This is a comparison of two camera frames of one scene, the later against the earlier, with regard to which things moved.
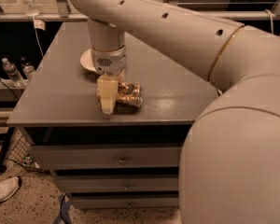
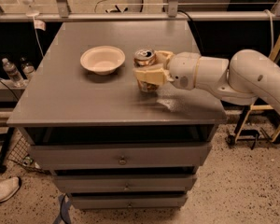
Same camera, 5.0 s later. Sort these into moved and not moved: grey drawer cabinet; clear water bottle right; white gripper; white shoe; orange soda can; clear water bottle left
Moved: orange soda can; white gripper
Not moved: white shoe; clear water bottle right; grey drawer cabinet; clear water bottle left
